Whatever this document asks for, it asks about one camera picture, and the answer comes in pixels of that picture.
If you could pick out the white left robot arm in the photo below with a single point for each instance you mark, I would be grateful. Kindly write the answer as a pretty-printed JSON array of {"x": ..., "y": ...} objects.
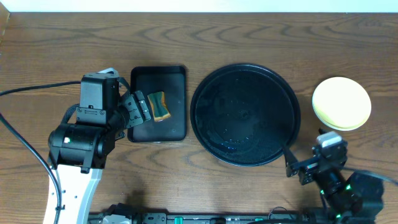
[{"x": 78, "y": 151}]

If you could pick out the green and orange sponge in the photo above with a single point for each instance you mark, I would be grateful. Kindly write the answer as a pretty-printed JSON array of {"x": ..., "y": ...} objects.
[{"x": 159, "y": 108}]

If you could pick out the black rectangular tray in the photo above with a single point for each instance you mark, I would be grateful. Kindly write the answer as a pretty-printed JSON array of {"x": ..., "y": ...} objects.
[{"x": 172, "y": 81}]

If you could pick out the yellow plate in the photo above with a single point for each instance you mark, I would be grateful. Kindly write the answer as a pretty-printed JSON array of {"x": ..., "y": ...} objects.
[{"x": 341, "y": 103}]

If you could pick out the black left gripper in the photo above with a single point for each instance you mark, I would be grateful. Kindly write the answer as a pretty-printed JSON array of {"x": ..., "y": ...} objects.
[{"x": 138, "y": 109}]

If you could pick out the black round tray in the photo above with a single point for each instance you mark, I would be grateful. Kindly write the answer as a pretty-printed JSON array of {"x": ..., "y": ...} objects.
[{"x": 245, "y": 114}]

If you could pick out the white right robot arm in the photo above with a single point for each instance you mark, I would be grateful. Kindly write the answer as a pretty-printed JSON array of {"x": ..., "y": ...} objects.
[{"x": 357, "y": 199}]

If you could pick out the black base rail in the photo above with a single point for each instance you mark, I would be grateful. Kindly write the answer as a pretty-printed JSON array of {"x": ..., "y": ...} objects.
[{"x": 125, "y": 214}]

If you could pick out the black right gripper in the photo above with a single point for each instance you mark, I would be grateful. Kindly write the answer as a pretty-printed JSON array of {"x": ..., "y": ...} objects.
[{"x": 309, "y": 169}]

